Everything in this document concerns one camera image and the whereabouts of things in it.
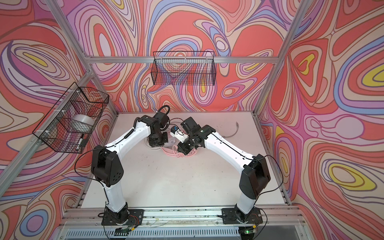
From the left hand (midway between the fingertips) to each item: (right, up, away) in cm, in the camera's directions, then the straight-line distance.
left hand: (166, 143), depth 88 cm
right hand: (+10, -3, -8) cm, 13 cm away
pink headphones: (+5, -3, -8) cm, 10 cm away
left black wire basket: (-47, +10, -14) cm, 50 cm away
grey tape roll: (-37, +12, -17) cm, 43 cm away
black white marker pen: (-40, +3, -15) cm, 43 cm away
